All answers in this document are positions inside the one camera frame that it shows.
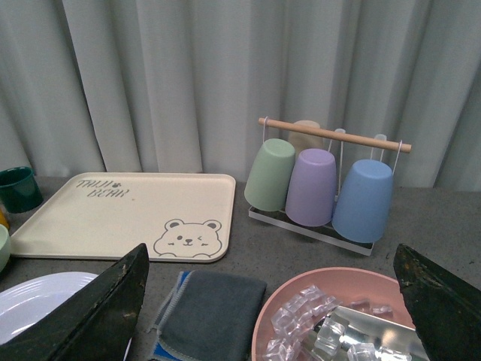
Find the white ribbed plate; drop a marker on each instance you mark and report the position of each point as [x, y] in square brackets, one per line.
[24, 305]

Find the grey microfibre cloth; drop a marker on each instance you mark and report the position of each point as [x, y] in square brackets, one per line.
[208, 316]

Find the pink bowl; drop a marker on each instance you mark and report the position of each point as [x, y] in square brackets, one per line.
[346, 284]

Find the clear ice cube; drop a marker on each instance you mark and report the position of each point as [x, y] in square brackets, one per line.
[279, 350]
[298, 305]
[328, 336]
[283, 322]

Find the purple plastic cup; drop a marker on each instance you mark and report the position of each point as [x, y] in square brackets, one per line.
[312, 188]

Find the metal ice scoop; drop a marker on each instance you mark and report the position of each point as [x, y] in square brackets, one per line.
[391, 341]

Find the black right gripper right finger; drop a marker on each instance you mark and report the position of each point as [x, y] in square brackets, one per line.
[445, 310]

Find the green plastic cup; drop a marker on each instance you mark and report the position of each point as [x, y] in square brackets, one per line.
[269, 178]

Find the cream bear serving tray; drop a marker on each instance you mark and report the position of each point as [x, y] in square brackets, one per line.
[179, 217]

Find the beige plastic cup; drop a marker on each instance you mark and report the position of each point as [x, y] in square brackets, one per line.
[301, 141]

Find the blue plastic cup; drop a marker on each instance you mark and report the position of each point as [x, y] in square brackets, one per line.
[362, 208]

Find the yellow enamel mug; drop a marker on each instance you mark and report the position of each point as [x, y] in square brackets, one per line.
[3, 220]

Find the grey-white curtain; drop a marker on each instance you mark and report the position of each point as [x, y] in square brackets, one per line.
[178, 86]

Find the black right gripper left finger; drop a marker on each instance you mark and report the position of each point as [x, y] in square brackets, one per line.
[96, 323]

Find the pale green bowl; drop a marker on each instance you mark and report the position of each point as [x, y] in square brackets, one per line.
[5, 247]

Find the dark green enamel mug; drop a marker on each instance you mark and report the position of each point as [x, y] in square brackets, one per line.
[19, 190]

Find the white cup rack wooden handle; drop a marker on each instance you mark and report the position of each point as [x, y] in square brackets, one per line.
[324, 233]

